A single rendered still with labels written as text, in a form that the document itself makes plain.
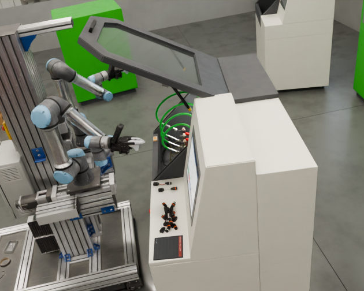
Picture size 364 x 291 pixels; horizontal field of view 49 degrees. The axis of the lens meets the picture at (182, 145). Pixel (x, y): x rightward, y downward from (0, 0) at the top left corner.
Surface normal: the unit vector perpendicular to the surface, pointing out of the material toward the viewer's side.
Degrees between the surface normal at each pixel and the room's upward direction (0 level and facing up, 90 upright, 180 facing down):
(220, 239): 90
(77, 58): 90
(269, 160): 0
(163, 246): 0
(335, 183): 0
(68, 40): 90
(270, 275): 90
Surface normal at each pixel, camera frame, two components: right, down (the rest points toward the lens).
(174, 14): 0.18, 0.52
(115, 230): -0.13, -0.83
